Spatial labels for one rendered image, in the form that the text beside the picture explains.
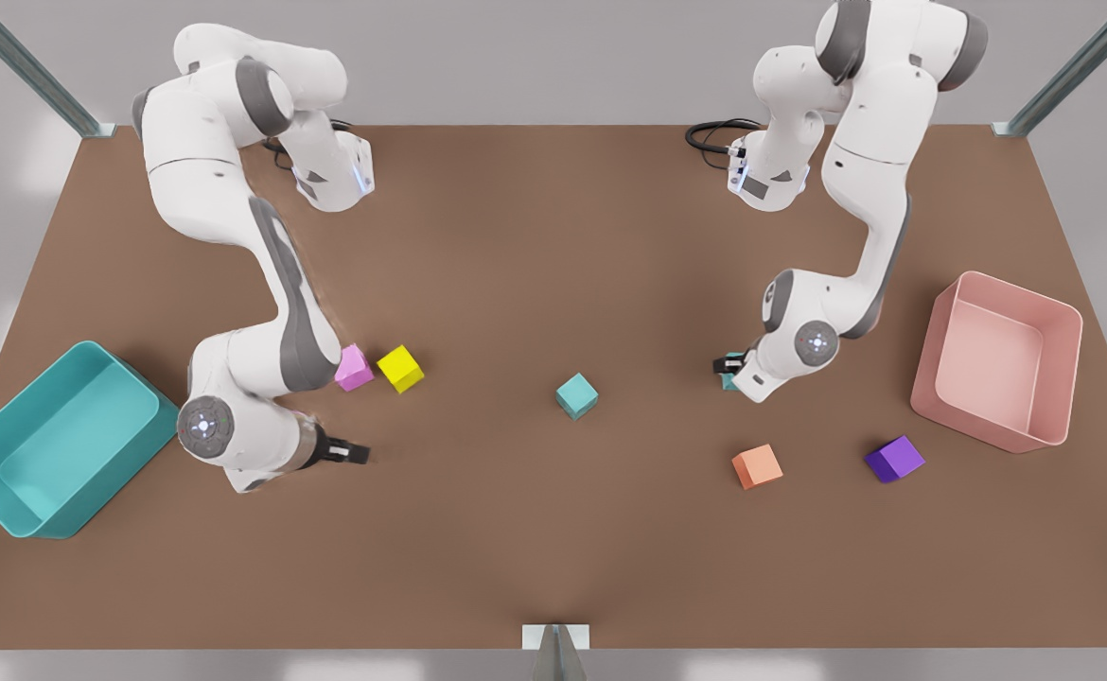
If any pink cube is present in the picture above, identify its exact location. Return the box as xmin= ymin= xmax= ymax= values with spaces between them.
xmin=334 ymin=343 xmax=376 ymax=393

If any yellow cube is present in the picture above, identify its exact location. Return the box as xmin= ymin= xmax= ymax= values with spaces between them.
xmin=377 ymin=344 xmax=426 ymax=394

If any orange cube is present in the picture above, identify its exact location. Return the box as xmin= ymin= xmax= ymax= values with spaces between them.
xmin=731 ymin=444 xmax=784 ymax=491

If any purple cube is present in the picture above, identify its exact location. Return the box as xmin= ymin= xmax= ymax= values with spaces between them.
xmin=865 ymin=435 xmax=926 ymax=484

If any pink plastic bin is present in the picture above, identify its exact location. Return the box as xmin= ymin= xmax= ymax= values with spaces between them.
xmin=910 ymin=271 xmax=1083 ymax=454

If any teal plastic bin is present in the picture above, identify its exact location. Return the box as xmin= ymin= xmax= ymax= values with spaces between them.
xmin=0 ymin=340 xmax=182 ymax=540

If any black cable loop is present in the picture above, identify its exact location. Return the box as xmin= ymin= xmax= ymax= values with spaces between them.
xmin=260 ymin=119 xmax=354 ymax=173
xmin=685 ymin=118 xmax=764 ymax=172

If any silver frame post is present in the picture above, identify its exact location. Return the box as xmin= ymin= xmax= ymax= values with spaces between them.
xmin=992 ymin=0 xmax=1107 ymax=139
xmin=522 ymin=623 xmax=591 ymax=681
xmin=0 ymin=0 xmax=117 ymax=139

